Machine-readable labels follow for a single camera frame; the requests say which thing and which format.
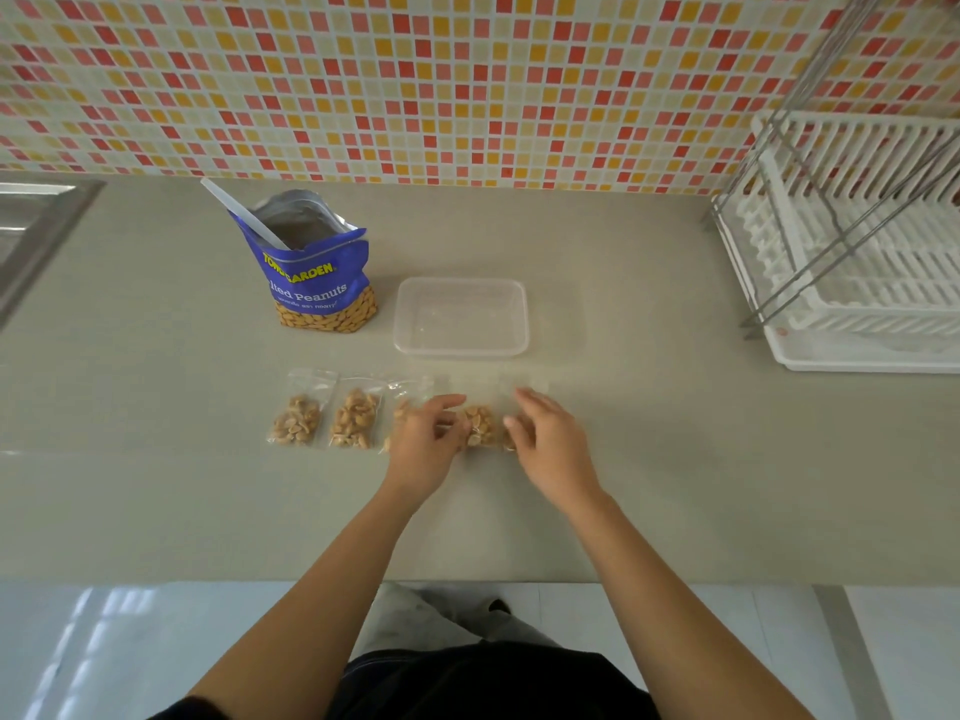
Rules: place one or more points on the person's right hand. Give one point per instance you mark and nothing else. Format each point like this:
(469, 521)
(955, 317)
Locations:
(559, 457)

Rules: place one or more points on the person's left hand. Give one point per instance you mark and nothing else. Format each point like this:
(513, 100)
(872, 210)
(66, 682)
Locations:
(424, 457)

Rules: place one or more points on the clear plastic container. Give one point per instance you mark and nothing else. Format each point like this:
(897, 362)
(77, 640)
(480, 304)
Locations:
(461, 318)

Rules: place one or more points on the blue foil peanuts package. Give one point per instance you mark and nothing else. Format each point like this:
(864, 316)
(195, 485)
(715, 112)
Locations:
(315, 284)

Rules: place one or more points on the white plastic spoon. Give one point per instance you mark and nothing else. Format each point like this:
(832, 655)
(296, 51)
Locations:
(240, 213)

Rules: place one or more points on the person's right forearm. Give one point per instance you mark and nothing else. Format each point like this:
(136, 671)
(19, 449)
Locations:
(682, 614)

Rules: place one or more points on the person's left forearm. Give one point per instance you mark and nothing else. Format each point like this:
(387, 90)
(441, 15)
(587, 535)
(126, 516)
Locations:
(315, 614)

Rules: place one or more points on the black shoe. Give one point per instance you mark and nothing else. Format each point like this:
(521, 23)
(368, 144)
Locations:
(499, 605)

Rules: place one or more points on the grey trousers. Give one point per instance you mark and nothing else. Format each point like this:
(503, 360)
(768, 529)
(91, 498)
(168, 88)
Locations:
(412, 618)

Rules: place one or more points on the black shirt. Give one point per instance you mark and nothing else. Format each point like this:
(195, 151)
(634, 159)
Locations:
(487, 686)

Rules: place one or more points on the stainless steel sink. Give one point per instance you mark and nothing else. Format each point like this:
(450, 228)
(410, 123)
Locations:
(37, 232)

